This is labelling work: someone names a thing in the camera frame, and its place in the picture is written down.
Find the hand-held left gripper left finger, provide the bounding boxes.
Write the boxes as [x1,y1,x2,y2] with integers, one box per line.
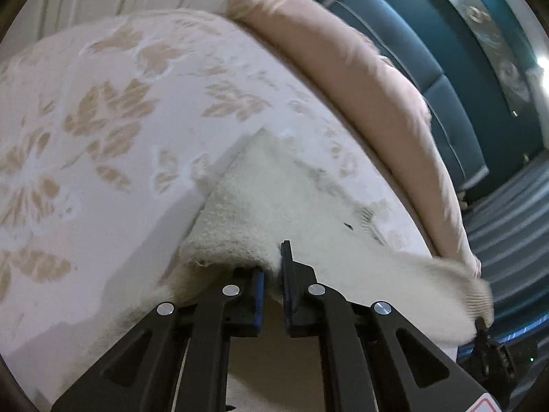
[50,266,264,412]

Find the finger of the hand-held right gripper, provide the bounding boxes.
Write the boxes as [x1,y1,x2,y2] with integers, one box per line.
[474,317,493,378]

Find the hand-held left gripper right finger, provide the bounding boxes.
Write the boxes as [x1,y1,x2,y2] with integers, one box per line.
[280,240,500,412]

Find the white knitted sweater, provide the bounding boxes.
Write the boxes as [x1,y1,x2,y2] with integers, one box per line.
[103,131,494,346]

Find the blue grey striped curtain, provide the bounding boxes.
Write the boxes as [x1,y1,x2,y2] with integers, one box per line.
[457,150,549,359]

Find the floral beige bed blanket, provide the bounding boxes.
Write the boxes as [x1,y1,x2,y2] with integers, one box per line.
[0,9,434,404]

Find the beige pillow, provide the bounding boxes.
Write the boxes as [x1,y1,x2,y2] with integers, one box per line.
[225,0,483,279]

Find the teal padded headboard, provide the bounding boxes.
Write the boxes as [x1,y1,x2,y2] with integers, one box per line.
[283,0,490,194]

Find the floral wall picture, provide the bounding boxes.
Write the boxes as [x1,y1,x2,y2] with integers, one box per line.
[412,0,533,116]

